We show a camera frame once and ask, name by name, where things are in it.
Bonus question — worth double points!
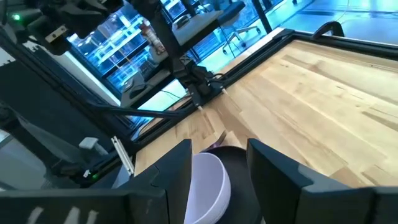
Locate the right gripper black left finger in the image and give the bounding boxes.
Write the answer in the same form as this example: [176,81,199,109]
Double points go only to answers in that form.
[118,138,194,224]

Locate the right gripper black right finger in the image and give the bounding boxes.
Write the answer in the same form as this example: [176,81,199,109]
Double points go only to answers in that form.
[246,138,376,224]

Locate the lavender plastic bowl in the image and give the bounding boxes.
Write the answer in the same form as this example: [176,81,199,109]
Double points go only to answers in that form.
[183,152,232,224]

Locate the black round plate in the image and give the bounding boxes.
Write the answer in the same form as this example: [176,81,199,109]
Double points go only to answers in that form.
[201,146,264,224]

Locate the glass display shelf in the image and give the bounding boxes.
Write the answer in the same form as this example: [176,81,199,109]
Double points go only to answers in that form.
[67,2,175,94]

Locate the grey background desk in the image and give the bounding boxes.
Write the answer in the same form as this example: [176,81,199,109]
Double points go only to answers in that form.
[172,10,224,46]

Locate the office chair with white base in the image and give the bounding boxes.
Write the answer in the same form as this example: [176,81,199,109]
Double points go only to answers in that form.
[217,0,262,55]

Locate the black table clamp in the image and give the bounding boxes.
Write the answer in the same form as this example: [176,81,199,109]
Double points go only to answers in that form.
[310,21,346,40]

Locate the silver metal bracket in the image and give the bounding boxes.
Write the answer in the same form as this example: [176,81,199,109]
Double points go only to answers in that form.
[111,136,135,175]

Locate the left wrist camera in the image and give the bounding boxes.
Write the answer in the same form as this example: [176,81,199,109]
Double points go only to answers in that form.
[0,6,42,32]

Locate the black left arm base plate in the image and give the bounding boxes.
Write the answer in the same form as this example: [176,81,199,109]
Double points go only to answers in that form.
[186,79,229,110]

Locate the black aluminium table frame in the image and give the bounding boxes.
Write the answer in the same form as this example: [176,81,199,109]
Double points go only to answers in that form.
[0,26,398,187]

